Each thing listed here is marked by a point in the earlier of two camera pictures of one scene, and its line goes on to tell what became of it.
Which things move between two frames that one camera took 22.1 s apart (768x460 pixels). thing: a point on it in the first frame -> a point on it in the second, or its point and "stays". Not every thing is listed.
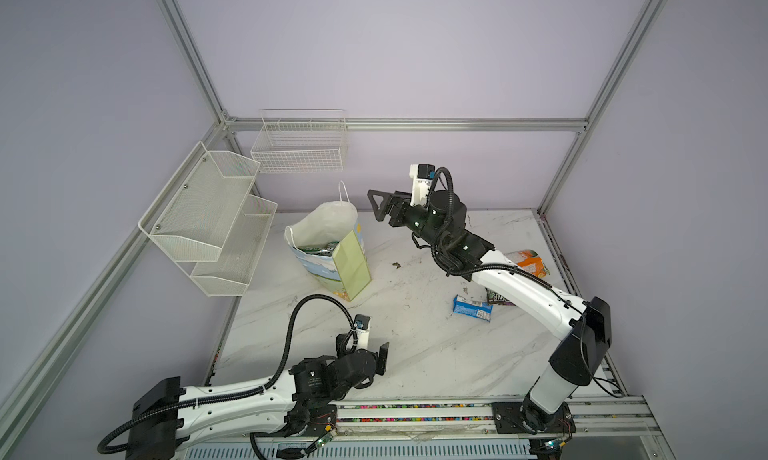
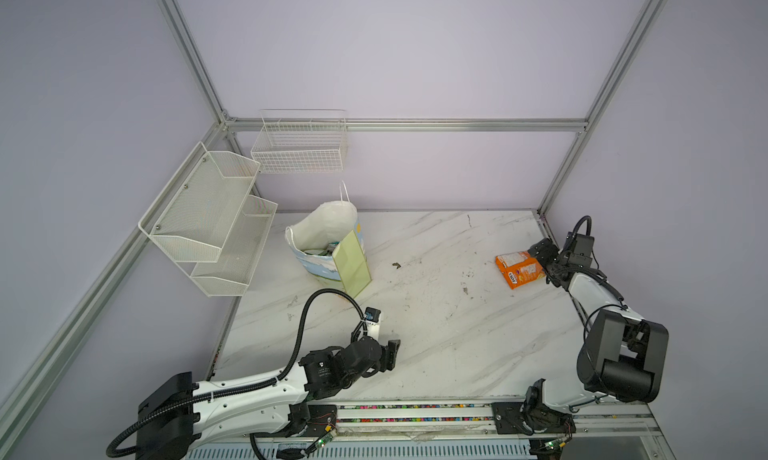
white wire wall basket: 301,140 stays
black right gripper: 398,206 -> 544,254
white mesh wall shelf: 205,219 stays
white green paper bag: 328,244 stays
